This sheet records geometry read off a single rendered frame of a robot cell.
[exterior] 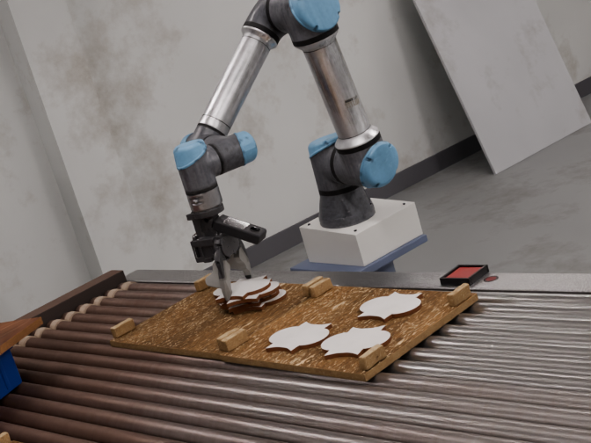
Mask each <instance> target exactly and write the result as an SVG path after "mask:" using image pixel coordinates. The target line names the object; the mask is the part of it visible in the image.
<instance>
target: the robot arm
mask: <svg viewBox="0 0 591 443"><path fill-rule="evenodd" d="M339 13H340V5H339V0H258V2H257V3H256V4H255V5H254V7H253V8H252V10H251V12H250V14H249V15H248V17H247V19H246V21H245V22H244V25H243V27H242V29H241V32H242V34H243V36H242V38H241V40H240V41H239V43H238V45H237V48H236V50H235V52H234V54H233V55H232V57H231V59H230V62H229V64H228V66H227V68H226V70H225V71H224V73H223V76H222V78H221V80H220V82H219V84H218V85H217V87H216V88H215V91H214V93H213V95H212V97H211V99H210V100H209V102H208V105H207V107H206V109H205V111H204V113H203V114H202V116H201V119H200V121H199V123H198V125H197V127H196V128H195V130H194V132H193V133H191V134H188V135H186V136H185V137H184V138H183V139H182V140H181V142H180V144H179V145H178V146H177V147H175V149H174V150H173V155H174V159H175V163H176V168H177V170H178V171H179V175H180V178H181V181H182V184H183V186H184V190H185V193H186V197H187V200H188V203H189V206H190V208H191V211H192V212H191V213H190V214H187V215H186V218H187V220H188V221H192V222H193V226H194V229H195V232H196V233H195V234H194V235H193V236H194V237H193V241H191V242H190V244H191V246H192V249H193V254H194V256H195V259H196V262H197V263H202V262H204V263H210V262H213V261H215V262H214V263H213V271H212V273H211V274H210V275H208V276H207V278H206V284H207V286H209V287H216V288H221V289H222V292H223V296H224V298H225V300H226V301H229V300H230V297H231V295H232V290H231V281H230V269H238V270H243V272H244V275H245V277H246V278H247V279H251V278H252V270H251V266H250V262H249V259H248V255H247V252H246V249H245V247H244V244H243V242H242V240H244V241H246V242H249V243H253V244H259V243H260V242H261V241H262V240H263V239H265V238H266V229H264V228H261V227H259V226H256V225H253V224H250V223H248V222H245V221H241V220H239V219H236V218H233V217H230V216H228V215H225V214H222V215H221V216H219V215H218V214H219V213H221V212H222V211H223V210H224V206H223V203H222V202H223V198H222V195H221V192H220V189H219V186H218V184H217V181H216V178H215V177H217V176H220V175H222V174H224V173H226V172H228V171H232V170H235V169H236V168H238V167H241V166H245V165H247V164H248V163H250V162H252V161H254V160H255V159H256V157H257V154H258V148H257V145H256V142H255V140H254V139H253V137H252V136H251V135H250V134H249V133H248V132H245V131H241V132H238V133H234V134H232V135H229V136H227V135H228V133H229V131H230V129H231V127H232V125H233V123H234V121H235V119H236V117H237V115H238V113H239V111H240V109H241V107H242V105H243V103H244V101H245V99H246V97H247V95H248V93H249V91H250V89H251V87H252V85H253V83H254V81H255V79H256V77H257V75H258V73H259V71H260V69H261V67H262V65H263V63H264V61H265V59H266V57H267V55H268V53H269V51H270V50H271V49H274V48H276V47H277V45H278V43H279V41H280V40H281V38H282V37H283V36H284V35H286V34H287V33H288V34H289V36H290V39H291V40H292V43H293V45H294V47H295V48H298V49H300V50H302V51H303V53H304V56H305V58H306V60H307V63H308V64H309V67H310V71H311V73H312V75H313V77H314V79H315V82H316V84H317V87H318V90H319V92H320V95H321V97H322V99H323V101H324V103H325V107H326V110H327V112H328V114H329V116H330V119H331V121H332V124H333V126H334V129H335V131H336V133H333V134H328V135H326V136H323V137H320V138H318V139H316V140H315V141H313V142H311V143H310V144H309V147H308V151H309V155H310V157H309V159H310V161H311V165H312V169H313V172H314V176H315V179H316V182H317V189H318V192H319V196H320V200H319V215H318V219H319V222H320V225H321V227H323V228H326V229H341V228H346V227H350V226H353V225H356V224H359V223H362V222H364V221H366V220H368V219H369V218H371V217H372V216H373V215H374V214H375V212H376V211H375V207H374V203H373V202H372V200H371V199H370V197H369V196H368V194H367V192H366V191H365V189H364V188H363V186H364V187H366V188H379V187H383V186H385V185H387V184H389V182H390V181H391V180H392V179H393V178H394V176H395V175H396V170H397V168H398V152H397V150H396V148H395V147H394V146H393V145H392V144H391V143H389V142H386V141H383V138H382V136H381V134H380V131H379V129H378V127H375V126H373V125H370V123H369V121H368V117H367V114H366V113H365V110H364V108H363V105H362V103H361V99H360V97H359V94H358V92H357V90H356V88H355V85H354V81H353V79H352V77H351V74H350V72H349V69H348V67H347V64H346V61H345V59H344V56H343V54H342V52H341V49H340V47H339V43H338V41H337V39H336V35H337V33H338V31H339V26H338V21H339ZM196 235H197V236H196ZM197 239H199V240H197ZM195 252H196V253H195ZM196 255H197V256H196ZM226 259H228V260H227V261H226Z"/></svg>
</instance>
